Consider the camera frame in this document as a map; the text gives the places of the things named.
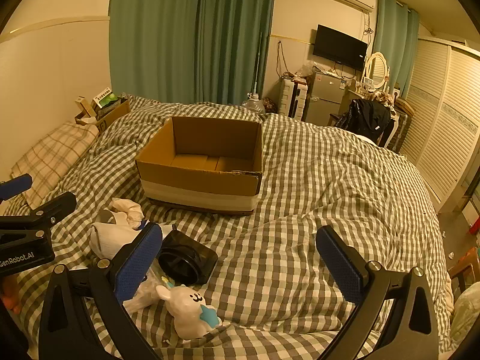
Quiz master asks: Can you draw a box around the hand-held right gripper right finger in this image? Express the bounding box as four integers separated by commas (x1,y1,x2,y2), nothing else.
316,226,441,360

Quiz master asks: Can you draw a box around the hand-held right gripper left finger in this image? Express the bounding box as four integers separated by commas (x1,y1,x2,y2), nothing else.
37,222,164,360

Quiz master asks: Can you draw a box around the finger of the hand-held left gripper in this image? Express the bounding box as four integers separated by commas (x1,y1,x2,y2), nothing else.
0,173,33,202
28,191,77,230

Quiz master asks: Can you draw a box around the clear plastic bag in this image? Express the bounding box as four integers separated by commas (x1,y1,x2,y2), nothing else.
123,264,174,314

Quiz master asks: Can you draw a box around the white grey sock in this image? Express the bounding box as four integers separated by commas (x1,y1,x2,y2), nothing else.
90,210,141,260

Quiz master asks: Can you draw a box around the black round plastic container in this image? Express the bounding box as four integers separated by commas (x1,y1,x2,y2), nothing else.
157,230,219,285

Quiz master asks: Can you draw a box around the white cloth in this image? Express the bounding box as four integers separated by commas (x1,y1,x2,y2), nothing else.
110,197,145,230

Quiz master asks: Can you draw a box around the white rabbit plush toy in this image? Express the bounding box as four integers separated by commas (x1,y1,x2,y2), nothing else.
155,284,223,340

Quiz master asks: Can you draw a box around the person's left hand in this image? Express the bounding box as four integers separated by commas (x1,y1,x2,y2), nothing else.
0,273,24,316

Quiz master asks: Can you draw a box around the beige plaid pillow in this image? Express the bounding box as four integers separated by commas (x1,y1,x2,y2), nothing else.
10,122,100,211

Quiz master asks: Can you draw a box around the beige tall carton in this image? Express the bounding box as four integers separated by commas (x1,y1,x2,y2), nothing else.
77,97,94,119

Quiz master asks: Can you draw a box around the small cardboard box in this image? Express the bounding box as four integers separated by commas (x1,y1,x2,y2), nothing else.
74,97,131,133

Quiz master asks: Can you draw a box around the green white carton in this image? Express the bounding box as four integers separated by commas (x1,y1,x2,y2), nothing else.
94,89,115,110

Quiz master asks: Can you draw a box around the wooden stool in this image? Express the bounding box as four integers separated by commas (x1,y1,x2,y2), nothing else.
448,247,480,297

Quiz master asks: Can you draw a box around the white chair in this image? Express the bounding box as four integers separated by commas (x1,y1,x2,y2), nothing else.
377,117,398,149

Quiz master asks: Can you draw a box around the dark patterned suitcase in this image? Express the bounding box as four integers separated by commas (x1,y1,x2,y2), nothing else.
386,107,413,154

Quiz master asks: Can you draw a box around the black jacket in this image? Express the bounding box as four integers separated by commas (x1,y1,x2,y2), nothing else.
335,98,391,144

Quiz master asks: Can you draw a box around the silver refrigerator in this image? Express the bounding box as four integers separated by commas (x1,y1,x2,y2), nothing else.
304,71,347,122

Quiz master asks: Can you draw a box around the white ribbed suitcase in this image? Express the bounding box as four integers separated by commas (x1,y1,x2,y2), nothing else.
279,79,309,119

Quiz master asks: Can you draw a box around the white slatted wardrobe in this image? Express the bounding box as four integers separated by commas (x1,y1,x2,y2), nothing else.
399,35,480,212

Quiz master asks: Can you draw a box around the clear water jug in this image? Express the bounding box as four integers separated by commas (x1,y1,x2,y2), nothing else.
241,92,266,114

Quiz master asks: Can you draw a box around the green curtain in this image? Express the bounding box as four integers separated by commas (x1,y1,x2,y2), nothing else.
195,0,277,105
109,0,203,102
375,0,420,98

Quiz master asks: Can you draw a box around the plastic bag on refrigerator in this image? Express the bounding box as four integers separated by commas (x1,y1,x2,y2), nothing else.
296,62,316,80

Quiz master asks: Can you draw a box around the white oval mirror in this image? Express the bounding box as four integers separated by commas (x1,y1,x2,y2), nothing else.
364,52,389,91

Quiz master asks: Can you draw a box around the thin metal pole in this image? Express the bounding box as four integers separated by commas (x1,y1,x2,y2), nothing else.
252,32,263,94

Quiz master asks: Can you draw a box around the hanging wall cable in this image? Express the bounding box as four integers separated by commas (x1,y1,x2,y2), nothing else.
276,40,286,80

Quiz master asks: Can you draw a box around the black wall television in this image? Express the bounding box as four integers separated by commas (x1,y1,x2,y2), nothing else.
313,24,368,72

